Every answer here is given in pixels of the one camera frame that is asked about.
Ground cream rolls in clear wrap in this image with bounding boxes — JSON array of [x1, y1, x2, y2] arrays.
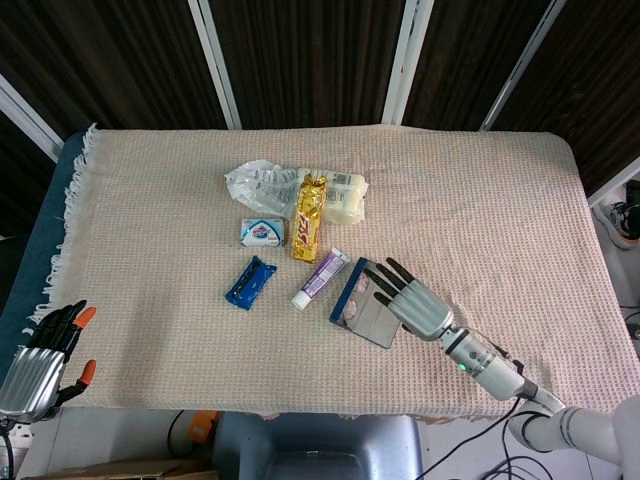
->
[[298, 167, 370, 225]]

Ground purple white toothpaste tube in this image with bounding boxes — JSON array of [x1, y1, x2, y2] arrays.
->
[[291, 248, 349, 310]]

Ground orange device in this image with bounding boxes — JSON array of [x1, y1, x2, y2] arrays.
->
[[187, 410, 220, 444]]

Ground gold foil snack pack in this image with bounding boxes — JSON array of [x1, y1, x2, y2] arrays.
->
[[290, 173, 329, 264]]

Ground grey pouch with blue edge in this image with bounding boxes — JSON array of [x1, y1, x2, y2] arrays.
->
[[328, 256, 404, 350]]

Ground white screen frame post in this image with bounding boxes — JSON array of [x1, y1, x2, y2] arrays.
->
[[382, 0, 435, 125], [187, 0, 243, 130], [479, 0, 569, 132], [587, 157, 640, 209], [0, 74, 64, 162]]

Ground left silver robot hand orange fingertips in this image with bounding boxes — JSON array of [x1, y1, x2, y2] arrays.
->
[[0, 299, 97, 420]]

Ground grey orange sneaker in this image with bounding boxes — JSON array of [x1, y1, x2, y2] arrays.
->
[[592, 199, 640, 250]]

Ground grey robot base shell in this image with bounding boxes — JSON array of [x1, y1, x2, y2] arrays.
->
[[212, 413, 424, 480]]

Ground beige waffle weave blanket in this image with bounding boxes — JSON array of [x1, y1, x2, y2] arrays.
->
[[22, 123, 629, 426]]

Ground thin-framed eyeglasses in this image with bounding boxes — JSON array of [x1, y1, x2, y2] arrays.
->
[[344, 275, 372, 321]]

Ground long black cable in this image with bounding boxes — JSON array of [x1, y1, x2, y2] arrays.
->
[[417, 399, 526, 480]]

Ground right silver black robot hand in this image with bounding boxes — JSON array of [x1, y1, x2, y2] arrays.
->
[[363, 257, 455, 343]]

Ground white blue soap box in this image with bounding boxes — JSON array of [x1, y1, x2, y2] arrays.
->
[[237, 217, 287, 249]]

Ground crumpled clear plastic bag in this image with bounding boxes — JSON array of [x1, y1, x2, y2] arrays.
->
[[223, 158, 301, 220]]

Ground brown cardboard box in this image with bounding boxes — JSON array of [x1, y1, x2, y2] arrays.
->
[[24, 458, 221, 480]]

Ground teal mattress pad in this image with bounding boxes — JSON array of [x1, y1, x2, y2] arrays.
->
[[0, 132, 89, 399]]

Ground looped black cable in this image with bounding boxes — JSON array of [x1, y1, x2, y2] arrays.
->
[[167, 409, 191, 459]]

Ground blue razor packet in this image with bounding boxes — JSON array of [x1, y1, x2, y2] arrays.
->
[[224, 255, 278, 311]]

